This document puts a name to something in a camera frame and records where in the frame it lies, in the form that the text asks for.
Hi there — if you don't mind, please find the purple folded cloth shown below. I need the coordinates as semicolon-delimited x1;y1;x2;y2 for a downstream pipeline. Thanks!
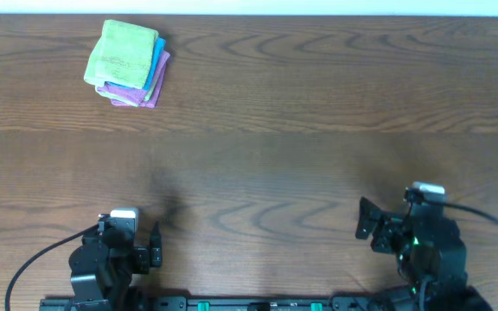
95;50;170;108
111;63;167;109

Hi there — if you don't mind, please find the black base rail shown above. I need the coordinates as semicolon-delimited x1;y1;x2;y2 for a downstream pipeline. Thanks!
38;293;394;311

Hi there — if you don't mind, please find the purple folded cloth upper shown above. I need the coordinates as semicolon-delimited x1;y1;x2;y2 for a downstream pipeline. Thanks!
95;50;170;108

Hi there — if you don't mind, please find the light green folded cloth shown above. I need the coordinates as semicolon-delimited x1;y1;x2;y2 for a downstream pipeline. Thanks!
95;76;158;106

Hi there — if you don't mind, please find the blue folded cloth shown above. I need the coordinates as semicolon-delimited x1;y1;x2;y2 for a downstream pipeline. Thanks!
98;36;166;90

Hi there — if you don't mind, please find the purple folded cloth bottom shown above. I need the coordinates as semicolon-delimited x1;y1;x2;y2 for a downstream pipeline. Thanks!
111;63;167;109

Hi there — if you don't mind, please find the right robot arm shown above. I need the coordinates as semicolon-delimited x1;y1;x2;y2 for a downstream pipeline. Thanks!
355;194;492;310

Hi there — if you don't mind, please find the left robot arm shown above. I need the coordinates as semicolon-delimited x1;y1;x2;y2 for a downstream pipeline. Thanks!
68;214;163;311

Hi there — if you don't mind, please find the green microfiber cloth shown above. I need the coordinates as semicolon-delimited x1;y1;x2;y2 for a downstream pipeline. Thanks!
84;20;158;89

